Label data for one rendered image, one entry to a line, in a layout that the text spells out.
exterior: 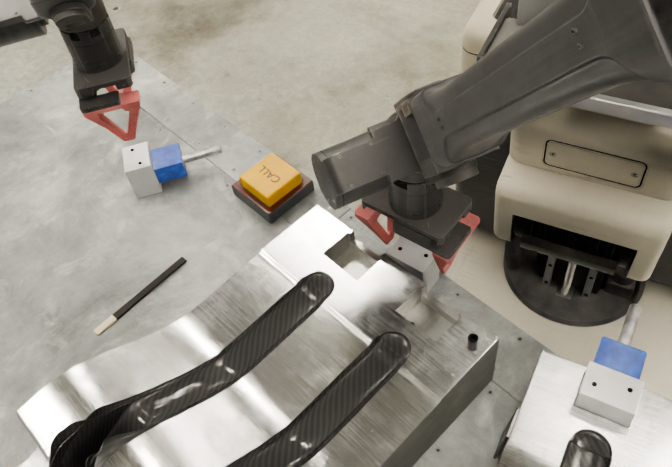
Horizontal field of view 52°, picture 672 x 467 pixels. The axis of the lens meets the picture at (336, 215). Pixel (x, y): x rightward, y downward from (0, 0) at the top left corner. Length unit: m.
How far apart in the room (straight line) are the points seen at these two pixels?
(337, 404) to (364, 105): 1.67
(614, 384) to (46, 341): 0.63
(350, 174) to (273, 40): 2.01
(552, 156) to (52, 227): 0.68
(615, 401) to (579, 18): 0.44
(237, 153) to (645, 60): 0.78
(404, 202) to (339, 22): 1.97
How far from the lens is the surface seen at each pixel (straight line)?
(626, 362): 0.73
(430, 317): 0.73
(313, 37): 2.57
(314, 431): 0.67
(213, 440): 0.65
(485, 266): 1.48
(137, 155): 0.98
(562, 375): 0.72
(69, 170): 1.08
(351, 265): 0.77
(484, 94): 0.42
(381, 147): 0.61
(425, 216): 0.71
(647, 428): 0.72
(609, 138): 0.89
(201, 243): 0.91
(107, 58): 0.84
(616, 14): 0.29
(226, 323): 0.73
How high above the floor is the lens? 1.49
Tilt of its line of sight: 50 degrees down
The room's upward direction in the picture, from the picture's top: 9 degrees counter-clockwise
